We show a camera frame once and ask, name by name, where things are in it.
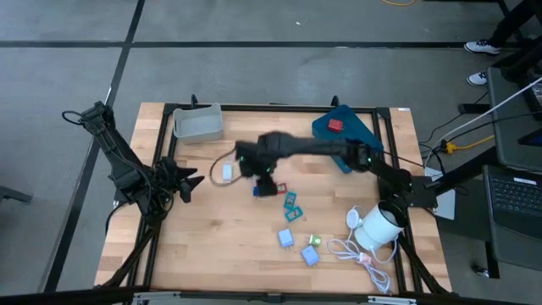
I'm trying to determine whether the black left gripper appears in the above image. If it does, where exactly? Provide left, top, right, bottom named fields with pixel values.
left=159, top=157, right=206, bottom=203

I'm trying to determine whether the light blue wall charger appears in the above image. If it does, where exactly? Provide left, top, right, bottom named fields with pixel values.
left=277, top=228, right=296, bottom=250
left=301, top=244, right=321, bottom=268

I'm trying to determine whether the grey plastic bin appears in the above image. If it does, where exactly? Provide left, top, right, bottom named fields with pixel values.
left=172, top=103, right=224, bottom=144

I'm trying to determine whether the white round charging puck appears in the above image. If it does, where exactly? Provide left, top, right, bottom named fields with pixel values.
left=346, top=206, right=362, bottom=230

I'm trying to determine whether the teal blue bin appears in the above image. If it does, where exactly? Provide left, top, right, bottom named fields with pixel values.
left=312, top=104, right=385, bottom=175

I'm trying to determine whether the white cylindrical container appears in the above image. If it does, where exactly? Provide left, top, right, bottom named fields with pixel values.
left=353, top=201, right=406, bottom=252

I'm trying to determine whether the black overhead rig beam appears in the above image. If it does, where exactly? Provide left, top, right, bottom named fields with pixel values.
left=0, top=286, right=542, bottom=305

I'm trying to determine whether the black chair leg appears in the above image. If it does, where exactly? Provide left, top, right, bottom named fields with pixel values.
left=0, top=185, right=33, bottom=203

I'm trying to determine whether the white flat box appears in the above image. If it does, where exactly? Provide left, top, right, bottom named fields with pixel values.
left=424, top=166, right=456, bottom=220

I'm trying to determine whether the black stand foot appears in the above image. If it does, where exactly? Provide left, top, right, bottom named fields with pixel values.
left=458, top=103, right=491, bottom=114

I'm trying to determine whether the dark laptop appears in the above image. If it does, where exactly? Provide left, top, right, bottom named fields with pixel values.
left=482, top=164, right=542, bottom=241

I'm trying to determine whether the dark grey side desk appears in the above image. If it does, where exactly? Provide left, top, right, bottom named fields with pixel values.
left=485, top=66, right=542, bottom=272

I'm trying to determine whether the person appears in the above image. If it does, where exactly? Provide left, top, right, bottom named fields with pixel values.
left=463, top=0, right=542, bottom=86

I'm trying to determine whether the thin brown cable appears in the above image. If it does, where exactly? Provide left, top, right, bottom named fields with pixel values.
left=208, top=147, right=247, bottom=187

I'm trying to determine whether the black metal table frame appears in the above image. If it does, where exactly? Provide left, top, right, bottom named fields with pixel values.
left=97, top=95, right=452, bottom=297

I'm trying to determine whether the white kettle with cable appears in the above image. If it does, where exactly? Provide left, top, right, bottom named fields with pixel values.
left=327, top=205, right=399, bottom=296

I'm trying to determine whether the silver metal bracket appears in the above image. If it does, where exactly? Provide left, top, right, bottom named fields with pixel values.
left=367, top=295, right=418, bottom=305
left=132, top=291, right=182, bottom=305

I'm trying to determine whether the yellow plug cable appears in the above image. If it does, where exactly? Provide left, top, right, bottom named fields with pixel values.
left=443, top=134, right=495, bottom=155

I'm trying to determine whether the thick white cable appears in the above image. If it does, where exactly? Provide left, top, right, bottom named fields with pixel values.
left=424, top=75, right=542, bottom=164

